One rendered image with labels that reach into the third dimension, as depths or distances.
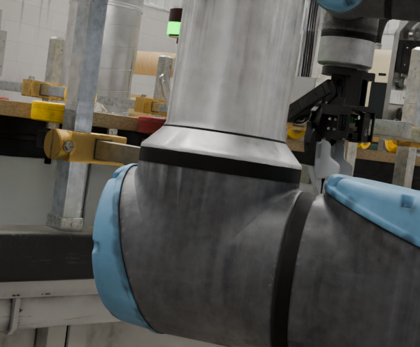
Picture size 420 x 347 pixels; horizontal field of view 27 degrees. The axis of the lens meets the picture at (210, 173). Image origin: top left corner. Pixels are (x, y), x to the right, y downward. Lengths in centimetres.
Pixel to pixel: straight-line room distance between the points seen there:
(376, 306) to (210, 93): 23
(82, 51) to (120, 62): 419
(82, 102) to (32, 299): 34
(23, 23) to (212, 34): 967
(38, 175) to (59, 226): 25
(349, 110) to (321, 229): 68
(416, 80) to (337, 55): 80
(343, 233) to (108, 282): 21
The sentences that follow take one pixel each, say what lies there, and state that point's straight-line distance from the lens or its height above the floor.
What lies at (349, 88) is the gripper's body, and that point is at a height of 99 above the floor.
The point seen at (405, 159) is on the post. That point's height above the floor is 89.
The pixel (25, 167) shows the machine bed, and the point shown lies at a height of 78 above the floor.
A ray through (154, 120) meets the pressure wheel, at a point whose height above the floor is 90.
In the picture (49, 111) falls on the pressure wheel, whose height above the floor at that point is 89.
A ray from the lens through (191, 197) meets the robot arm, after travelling 73.
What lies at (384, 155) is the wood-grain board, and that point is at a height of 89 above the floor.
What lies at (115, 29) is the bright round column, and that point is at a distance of 561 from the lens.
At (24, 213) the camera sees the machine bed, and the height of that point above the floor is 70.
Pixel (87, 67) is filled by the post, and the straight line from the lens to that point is 144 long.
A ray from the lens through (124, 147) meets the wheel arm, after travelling 139.
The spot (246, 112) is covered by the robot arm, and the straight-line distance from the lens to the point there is 75.
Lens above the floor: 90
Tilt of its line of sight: 3 degrees down
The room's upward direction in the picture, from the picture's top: 8 degrees clockwise
